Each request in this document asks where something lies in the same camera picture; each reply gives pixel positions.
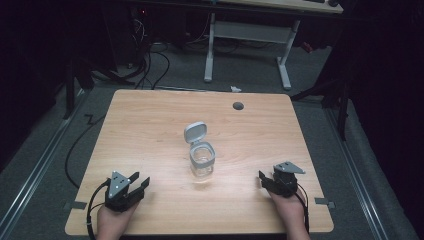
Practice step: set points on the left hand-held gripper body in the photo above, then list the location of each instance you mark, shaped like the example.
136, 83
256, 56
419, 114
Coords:
117, 193

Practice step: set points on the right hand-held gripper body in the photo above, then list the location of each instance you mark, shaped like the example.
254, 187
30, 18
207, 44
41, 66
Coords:
285, 181

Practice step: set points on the grey tape patch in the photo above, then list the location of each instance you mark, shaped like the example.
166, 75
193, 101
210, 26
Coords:
324, 201
79, 205

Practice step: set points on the glass jar with grey lid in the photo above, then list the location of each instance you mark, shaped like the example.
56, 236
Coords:
202, 156

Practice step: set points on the grey table grommet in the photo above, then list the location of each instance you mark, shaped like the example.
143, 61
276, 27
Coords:
238, 106

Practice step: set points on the white paper scrap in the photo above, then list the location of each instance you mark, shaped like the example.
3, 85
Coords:
235, 89

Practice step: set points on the black metal stand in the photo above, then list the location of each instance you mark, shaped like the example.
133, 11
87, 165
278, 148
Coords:
78, 83
333, 96

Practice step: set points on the red object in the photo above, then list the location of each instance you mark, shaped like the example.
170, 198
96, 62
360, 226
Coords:
307, 46

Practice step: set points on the white-framed desk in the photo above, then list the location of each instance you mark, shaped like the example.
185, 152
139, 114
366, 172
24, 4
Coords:
248, 31

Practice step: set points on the metal floor rail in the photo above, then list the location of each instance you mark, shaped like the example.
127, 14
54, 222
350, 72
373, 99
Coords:
36, 170
358, 180

